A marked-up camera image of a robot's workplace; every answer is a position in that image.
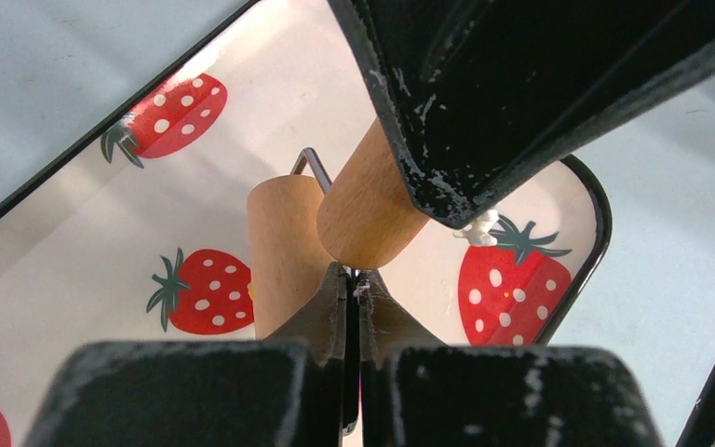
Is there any strawberry pattern white tray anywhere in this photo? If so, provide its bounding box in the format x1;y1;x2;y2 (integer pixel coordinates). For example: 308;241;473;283
0;1;612;446

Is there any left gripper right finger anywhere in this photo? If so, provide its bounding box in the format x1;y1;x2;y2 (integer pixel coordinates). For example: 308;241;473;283
356;272;662;446

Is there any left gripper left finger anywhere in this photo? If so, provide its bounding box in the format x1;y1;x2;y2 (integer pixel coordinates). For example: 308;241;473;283
25;263;348;446

